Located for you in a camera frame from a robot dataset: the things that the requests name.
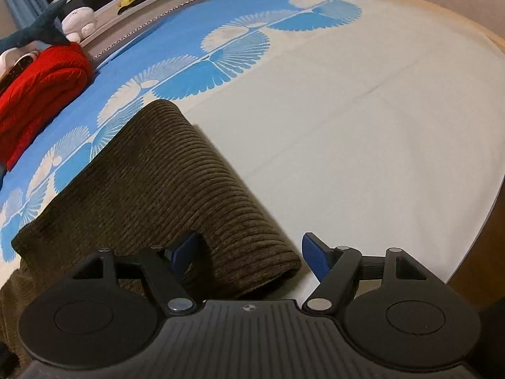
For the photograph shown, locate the white round plush toy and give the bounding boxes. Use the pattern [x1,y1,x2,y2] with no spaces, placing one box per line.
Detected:
[61,7,98,43]

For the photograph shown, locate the blue curtain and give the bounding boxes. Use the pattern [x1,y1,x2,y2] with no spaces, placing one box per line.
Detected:
[0,0,45,39]

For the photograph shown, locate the dark blue shark plush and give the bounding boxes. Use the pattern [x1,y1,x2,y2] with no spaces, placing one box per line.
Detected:
[0,0,80,89]

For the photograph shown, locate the red knit blanket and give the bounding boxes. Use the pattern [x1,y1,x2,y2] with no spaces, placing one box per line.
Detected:
[0,43,95,172]

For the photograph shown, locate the wooden bed frame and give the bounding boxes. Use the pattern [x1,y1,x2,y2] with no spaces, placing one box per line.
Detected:
[252,0,505,55]

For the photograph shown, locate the blue and white printed bedsheet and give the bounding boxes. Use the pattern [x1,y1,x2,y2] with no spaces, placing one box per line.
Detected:
[0,0,505,285]

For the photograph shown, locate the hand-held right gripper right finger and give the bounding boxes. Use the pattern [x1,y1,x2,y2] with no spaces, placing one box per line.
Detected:
[302,232,437,317]

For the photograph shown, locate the brown corduroy pants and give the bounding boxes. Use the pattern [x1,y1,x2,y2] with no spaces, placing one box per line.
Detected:
[0,100,303,369]

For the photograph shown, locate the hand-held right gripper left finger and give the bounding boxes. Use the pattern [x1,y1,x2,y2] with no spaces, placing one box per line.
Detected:
[69,230,198,317]

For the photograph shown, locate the grey headboard shelf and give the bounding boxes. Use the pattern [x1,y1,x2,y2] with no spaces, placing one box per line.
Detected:
[79,0,231,63]

